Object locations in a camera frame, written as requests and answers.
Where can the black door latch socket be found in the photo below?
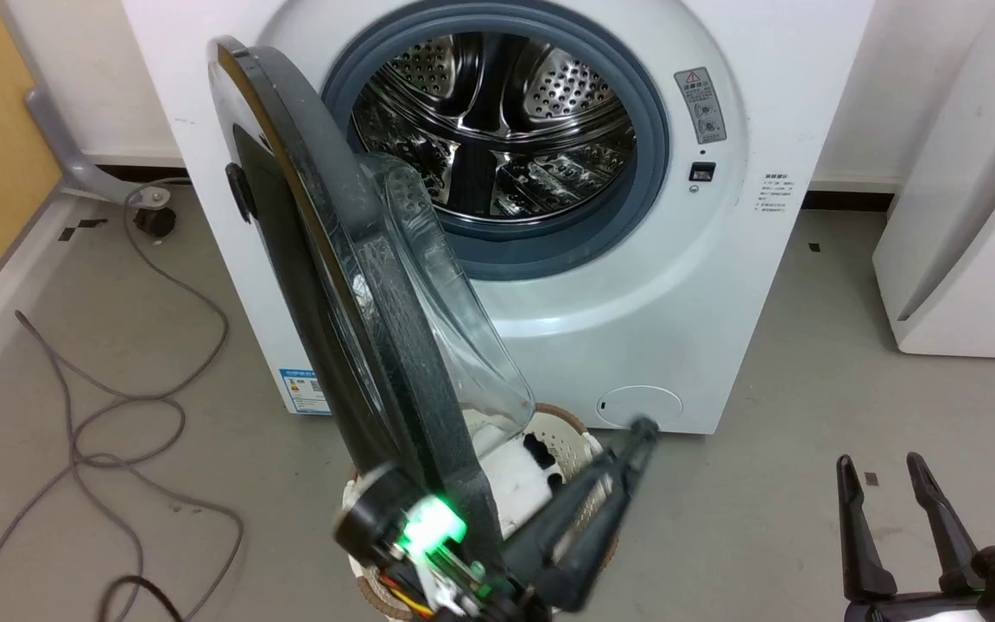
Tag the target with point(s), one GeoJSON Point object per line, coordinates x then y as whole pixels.
{"type": "Point", "coordinates": [702, 171]}

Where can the round white filter cover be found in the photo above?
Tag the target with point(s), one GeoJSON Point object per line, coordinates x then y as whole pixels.
{"type": "Point", "coordinates": [640, 403]}

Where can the white air purifier appliance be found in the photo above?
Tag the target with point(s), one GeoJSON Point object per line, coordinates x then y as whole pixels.
{"type": "Point", "coordinates": [972, 216]}

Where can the grey rubber door gasket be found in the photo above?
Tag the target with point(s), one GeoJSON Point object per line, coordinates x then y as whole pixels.
{"type": "Point", "coordinates": [649, 173]}

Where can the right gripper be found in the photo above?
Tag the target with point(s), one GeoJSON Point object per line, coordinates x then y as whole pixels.
{"type": "Point", "coordinates": [981, 596]}

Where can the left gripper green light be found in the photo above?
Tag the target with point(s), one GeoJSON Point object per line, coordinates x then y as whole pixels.
{"type": "Point", "coordinates": [428, 540]}

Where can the white front-load washing machine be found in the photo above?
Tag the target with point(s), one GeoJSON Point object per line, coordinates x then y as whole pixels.
{"type": "Point", "coordinates": [653, 285]}

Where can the small printed text label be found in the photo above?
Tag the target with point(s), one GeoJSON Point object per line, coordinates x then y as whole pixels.
{"type": "Point", "coordinates": [776, 192]}

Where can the white and black plush toy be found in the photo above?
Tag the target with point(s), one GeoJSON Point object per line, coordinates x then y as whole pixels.
{"type": "Point", "coordinates": [523, 479]}

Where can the black round washing machine door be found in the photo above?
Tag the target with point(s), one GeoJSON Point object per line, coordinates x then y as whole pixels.
{"type": "Point", "coordinates": [333, 285]}

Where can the steel perforated washer drum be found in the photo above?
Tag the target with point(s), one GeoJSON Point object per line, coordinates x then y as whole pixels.
{"type": "Point", "coordinates": [515, 121]}

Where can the grey metal chair leg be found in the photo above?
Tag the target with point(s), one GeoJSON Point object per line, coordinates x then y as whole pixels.
{"type": "Point", "coordinates": [66, 147]}

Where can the black caster wheel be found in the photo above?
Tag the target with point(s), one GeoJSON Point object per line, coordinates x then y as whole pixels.
{"type": "Point", "coordinates": [155, 222]}

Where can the grey warning sticker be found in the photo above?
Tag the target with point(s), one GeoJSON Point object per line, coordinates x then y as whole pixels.
{"type": "Point", "coordinates": [700, 105]}

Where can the white laundry basket brown rim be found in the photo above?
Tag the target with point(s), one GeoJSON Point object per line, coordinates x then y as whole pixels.
{"type": "Point", "coordinates": [579, 445]}

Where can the blue energy label sticker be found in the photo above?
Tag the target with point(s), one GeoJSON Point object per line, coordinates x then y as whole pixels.
{"type": "Point", "coordinates": [303, 390]}

